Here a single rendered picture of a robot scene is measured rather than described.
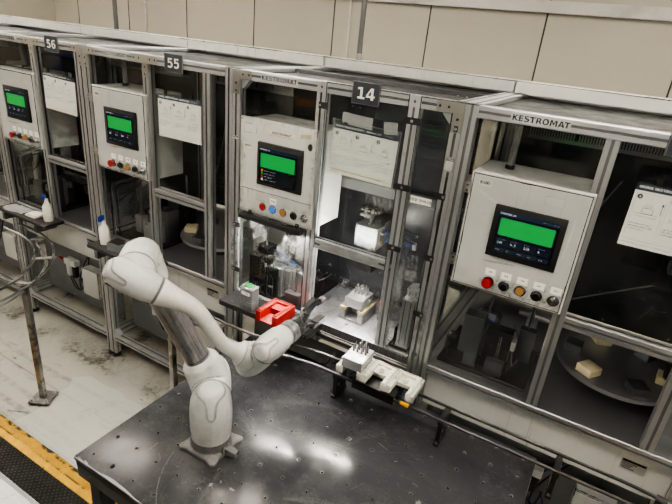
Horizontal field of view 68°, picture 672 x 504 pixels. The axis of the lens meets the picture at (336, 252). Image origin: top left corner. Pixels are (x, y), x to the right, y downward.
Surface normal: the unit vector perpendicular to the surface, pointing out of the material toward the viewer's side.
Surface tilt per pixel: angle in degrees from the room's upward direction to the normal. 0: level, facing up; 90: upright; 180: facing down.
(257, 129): 90
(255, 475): 0
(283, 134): 90
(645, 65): 90
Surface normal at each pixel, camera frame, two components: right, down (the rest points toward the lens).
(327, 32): -0.50, 0.30
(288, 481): 0.09, -0.91
